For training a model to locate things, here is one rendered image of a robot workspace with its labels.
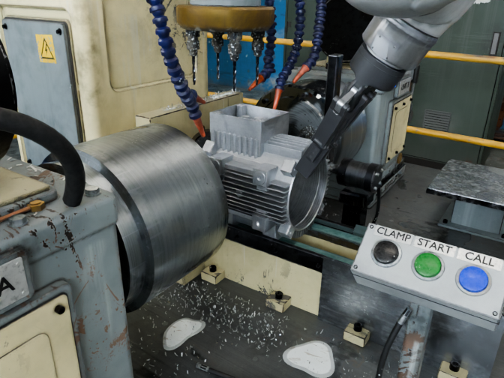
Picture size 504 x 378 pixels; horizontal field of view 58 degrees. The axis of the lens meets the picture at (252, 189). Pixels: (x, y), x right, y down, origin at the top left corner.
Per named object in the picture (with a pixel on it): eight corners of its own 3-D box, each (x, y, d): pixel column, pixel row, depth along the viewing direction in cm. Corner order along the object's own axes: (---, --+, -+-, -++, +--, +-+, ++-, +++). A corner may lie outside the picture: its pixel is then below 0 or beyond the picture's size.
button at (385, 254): (371, 263, 58) (369, 257, 56) (379, 242, 59) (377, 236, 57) (394, 271, 56) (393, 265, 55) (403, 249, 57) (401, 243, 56)
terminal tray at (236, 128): (208, 148, 91) (208, 112, 88) (240, 136, 99) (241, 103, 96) (259, 160, 84) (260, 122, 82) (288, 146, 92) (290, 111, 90)
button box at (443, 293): (355, 283, 61) (348, 268, 57) (373, 236, 64) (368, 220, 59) (496, 333, 53) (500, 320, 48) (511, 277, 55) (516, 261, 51)
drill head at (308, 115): (229, 184, 115) (229, 83, 105) (304, 144, 146) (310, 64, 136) (319, 209, 102) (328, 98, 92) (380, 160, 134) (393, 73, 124)
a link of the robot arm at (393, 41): (373, 0, 59) (348, 40, 63) (430, 41, 57) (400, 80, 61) (395, 0, 66) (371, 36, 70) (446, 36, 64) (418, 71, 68)
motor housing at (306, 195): (197, 224, 93) (194, 134, 86) (250, 194, 108) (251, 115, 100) (280, 255, 83) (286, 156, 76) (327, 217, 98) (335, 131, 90)
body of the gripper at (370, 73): (375, 37, 69) (342, 87, 75) (354, 41, 63) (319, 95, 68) (415, 67, 67) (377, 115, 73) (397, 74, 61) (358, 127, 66)
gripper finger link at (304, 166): (330, 148, 75) (328, 149, 74) (308, 178, 79) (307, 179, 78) (316, 136, 75) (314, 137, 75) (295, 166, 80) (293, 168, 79)
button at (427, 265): (411, 276, 55) (410, 271, 54) (418, 254, 56) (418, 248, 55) (437, 284, 54) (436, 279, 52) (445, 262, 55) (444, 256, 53)
